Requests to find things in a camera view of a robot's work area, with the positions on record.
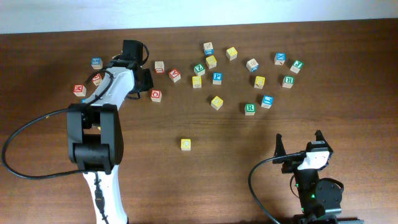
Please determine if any yellow C letter block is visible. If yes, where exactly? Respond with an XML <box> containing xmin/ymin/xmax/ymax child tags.
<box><xmin>180</xmin><ymin>139</ymin><xmax>192</xmax><ymax>151</ymax></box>

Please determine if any blue D side block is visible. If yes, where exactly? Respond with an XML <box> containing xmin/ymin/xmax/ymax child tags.
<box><xmin>246</xmin><ymin>58</ymin><xmax>259</xmax><ymax>72</ymax></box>

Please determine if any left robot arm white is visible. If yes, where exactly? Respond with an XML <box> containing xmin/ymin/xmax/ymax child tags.
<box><xmin>67</xmin><ymin>40</ymin><xmax>154</xmax><ymax>223</ymax></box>

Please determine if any blue S letter block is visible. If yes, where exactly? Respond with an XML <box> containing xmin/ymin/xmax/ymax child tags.
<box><xmin>91</xmin><ymin>57</ymin><xmax>103</xmax><ymax>70</ymax></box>

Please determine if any red A tilted block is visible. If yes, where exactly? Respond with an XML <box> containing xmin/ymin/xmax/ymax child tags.
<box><xmin>169</xmin><ymin>69</ymin><xmax>181</xmax><ymax>83</ymax></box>

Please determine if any red 6 number block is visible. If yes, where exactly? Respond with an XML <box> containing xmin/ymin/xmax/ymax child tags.
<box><xmin>91</xmin><ymin>73</ymin><xmax>103</xmax><ymax>86</ymax></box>

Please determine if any yellow umbrella picture block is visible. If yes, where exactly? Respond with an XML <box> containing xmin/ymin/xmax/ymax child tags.
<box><xmin>211</xmin><ymin>96</ymin><xmax>223</xmax><ymax>110</ymax></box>

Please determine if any yellow block beside Z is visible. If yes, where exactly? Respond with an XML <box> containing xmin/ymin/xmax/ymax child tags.
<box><xmin>206</xmin><ymin>55</ymin><xmax>217</xmax><ymax>69</ymax></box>

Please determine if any blue P letter block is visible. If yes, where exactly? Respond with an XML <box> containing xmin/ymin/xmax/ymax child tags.
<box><xmin>213</xmin><ymin>72</ymin><xmax>223</xmax><ymax>85</ymax></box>

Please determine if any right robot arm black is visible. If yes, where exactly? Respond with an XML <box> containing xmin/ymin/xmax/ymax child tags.
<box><xmin>273</xmin><ymin>130</ymin><xmax>344</xmax><ymax>223</ymax></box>

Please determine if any green Z letter block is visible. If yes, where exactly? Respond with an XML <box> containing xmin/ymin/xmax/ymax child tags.
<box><xmin>193</xmin><ymin>63</ymin><xmax>205</xmax><ymax>76</ymax></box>

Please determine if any green R letter block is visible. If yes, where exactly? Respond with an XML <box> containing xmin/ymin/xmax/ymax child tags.
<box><xmin>244</xmin><ymin>103</ymin><xmax>256</xmax><ymax>116</ymax></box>

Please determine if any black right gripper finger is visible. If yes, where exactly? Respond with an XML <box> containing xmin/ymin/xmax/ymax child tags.
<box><xmin>315</xmin><ymin>130</ymin><xmax>325</xmax><ymax>141</ymax></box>
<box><xmin>274</xmin><ymin>133</ymin><xmax>286</xmax><ymax>157</ymax></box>

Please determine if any red O letter block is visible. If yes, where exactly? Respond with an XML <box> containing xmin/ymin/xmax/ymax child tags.
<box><xmin>150</xmin><ymin>90</ymin><xmax>162</xmax><ymax>103</ymax></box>

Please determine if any yellow block near P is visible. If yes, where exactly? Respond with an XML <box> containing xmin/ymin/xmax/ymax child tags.
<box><xmin>192</xmin><ymin>76</ymin><xmax>202</xmax><ymax>88</ymax></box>

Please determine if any yellow top far block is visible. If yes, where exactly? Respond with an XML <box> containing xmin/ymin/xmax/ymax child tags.
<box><xmin>226</xmin><ymin>47</ymin><xmax>238</xmax><ymax>60</ymax></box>

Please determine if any red M letter block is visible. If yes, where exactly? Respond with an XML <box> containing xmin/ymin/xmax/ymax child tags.
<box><xmin>73</xmin><ymin>85</ymin><xmax>86</xmax><ymax>97</ymax></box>

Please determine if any green J letter block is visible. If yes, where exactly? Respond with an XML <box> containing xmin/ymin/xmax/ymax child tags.
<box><xmin>290</xmin><ymin>60</ymin><xmax>303</xmax><ymax>74</ymax></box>

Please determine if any red side plain block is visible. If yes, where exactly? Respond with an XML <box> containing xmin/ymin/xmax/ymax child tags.
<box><xmin>154</xmin><ymin>61</ymin><xmax>165</xmax><ymax>73</ymax></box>

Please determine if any blue X letter block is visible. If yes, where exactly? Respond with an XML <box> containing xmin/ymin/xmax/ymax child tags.
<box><xmin>274</xmin><ymin>52</ymin><xmax>286</xmax><ymax>65</ymax></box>

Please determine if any yellow pencil picture block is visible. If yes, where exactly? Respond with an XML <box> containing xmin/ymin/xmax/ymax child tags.
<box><xmin>254</xmin><ymin>76</ymin><xmax>266</xmax><ymax>89</ymax></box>

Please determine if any blue L letter block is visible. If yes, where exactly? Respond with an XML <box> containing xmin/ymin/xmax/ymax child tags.
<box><xmin>261</xmin><ymin>95</ymin><xmax>274</xmax><ymax>109</ymax></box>

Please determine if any blue side far block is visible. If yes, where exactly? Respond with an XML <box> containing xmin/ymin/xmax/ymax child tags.
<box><xmin>203</xmin><ymin>42</ymin><xmax>214</xmax><ymax>56</ymax></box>

